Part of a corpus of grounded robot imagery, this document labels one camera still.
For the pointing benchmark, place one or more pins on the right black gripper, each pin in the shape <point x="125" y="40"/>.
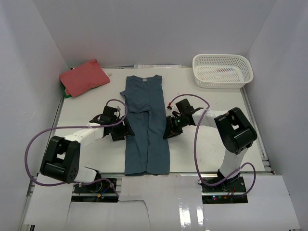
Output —
<point x="171" y="130"/>

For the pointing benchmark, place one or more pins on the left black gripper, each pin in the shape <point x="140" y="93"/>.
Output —
<point x="125" y="130"/>

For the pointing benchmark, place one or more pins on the blue t shirt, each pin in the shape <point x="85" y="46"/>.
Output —
<point x="147" y="152"/>

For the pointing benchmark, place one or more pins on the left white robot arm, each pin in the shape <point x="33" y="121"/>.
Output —
<point x="62" y="157"/>

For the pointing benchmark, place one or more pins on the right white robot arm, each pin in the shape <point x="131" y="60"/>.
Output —
<point x="236" y="133"/>

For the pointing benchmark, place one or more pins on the folded red t shirt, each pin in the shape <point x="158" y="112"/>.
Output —
<point x="84" y="78"/>

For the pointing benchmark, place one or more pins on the white plastic laundry basket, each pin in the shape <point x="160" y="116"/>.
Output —
<point x="221" y="71"/>

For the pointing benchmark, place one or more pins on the folded green t shirt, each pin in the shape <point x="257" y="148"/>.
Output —
<point x="65" y="92"/>

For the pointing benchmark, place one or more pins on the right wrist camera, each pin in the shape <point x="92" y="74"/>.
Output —
<point x="174" y="109"/>

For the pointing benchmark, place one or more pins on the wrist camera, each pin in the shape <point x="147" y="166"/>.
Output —
<point x="174" y="109"/>
<point x="110" y="113"/>

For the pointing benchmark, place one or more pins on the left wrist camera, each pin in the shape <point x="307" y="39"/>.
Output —
<point x="110" y="113"/>

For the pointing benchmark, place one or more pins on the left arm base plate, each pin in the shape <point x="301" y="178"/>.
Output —
<point x="100" y="192"/>

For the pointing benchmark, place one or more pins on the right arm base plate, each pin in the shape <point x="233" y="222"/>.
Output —
<point x="228" y="192"/>

